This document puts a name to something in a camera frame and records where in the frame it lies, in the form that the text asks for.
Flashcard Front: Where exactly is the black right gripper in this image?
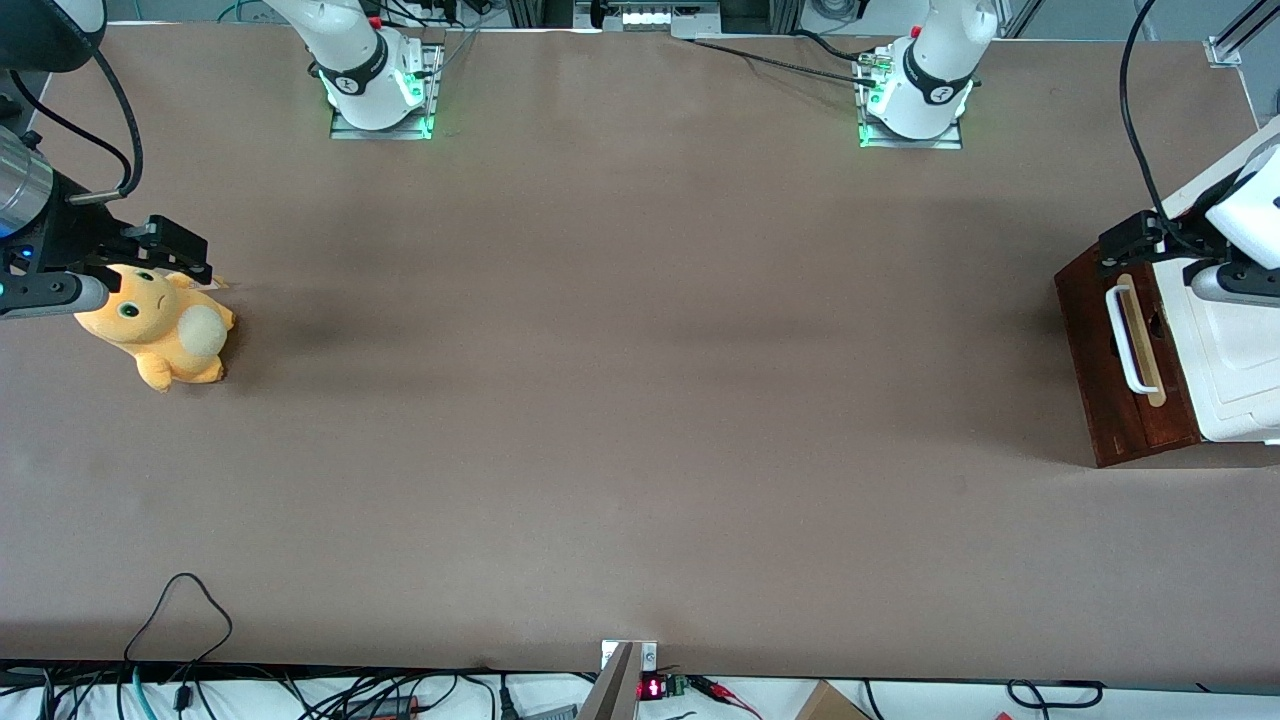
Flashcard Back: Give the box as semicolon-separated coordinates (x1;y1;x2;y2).
8;178;214;287

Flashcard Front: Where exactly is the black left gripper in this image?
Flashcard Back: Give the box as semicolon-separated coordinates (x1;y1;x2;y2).
1096;210;1233;277

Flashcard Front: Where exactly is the white drawer handle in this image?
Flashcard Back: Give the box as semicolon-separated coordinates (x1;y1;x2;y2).
1105;284;1163;395

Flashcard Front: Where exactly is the dark wood drawer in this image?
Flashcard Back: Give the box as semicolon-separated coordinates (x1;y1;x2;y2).
1098;255;1191;446

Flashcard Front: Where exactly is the orange plush toy animal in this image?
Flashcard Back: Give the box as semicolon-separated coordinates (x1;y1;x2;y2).
73;262;238;393

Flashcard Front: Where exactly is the white power strip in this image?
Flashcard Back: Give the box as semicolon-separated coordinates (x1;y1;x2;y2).
598;0;723;39

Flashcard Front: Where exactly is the black power adapter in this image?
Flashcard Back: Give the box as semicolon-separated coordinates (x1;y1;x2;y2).
345;696;423;720

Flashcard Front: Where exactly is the brown cardboard piece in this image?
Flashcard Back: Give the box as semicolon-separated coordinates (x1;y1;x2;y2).
795;680;873;720

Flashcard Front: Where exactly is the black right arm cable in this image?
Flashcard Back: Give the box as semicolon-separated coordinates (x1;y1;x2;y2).
5;45;147;203

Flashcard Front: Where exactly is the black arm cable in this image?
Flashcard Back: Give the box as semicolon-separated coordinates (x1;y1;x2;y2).
5;45;147;203
1118;0;1217;257

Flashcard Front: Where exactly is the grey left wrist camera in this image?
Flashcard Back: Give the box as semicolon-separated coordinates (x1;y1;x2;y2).
1188;262;1280;309

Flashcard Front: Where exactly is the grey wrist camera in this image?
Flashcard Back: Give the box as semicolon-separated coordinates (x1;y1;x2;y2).
0;270;113;321
1188;262;1280;309

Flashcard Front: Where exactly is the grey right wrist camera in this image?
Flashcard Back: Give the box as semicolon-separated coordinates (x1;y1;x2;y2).
0;270;113;321

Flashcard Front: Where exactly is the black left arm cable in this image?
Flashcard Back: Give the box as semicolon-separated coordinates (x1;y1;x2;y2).
1118;0;1217;257

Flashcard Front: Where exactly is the white cabinet with wood frame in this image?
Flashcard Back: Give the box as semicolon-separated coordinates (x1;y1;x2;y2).
1055;245;1280;469

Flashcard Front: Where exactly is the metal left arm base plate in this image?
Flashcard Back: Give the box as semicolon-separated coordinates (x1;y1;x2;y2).
857;45;964;151

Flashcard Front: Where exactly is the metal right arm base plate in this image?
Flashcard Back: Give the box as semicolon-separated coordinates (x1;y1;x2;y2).
330;42;443;142

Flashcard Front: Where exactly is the thin black looped cable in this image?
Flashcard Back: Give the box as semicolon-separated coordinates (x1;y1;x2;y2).
122;572;235;693

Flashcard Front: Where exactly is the black corrugated cable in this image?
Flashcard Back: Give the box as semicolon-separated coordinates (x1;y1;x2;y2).
690;36;881;87

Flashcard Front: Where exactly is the black coiled cable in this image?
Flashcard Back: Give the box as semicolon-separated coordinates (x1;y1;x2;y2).
1005;679;1106;711

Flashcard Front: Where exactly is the red wire pair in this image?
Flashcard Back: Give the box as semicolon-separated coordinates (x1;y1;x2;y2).
695;676;763;719

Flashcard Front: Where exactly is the silver aluminium camera mount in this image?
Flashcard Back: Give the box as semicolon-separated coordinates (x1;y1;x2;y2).
578;640;658;720

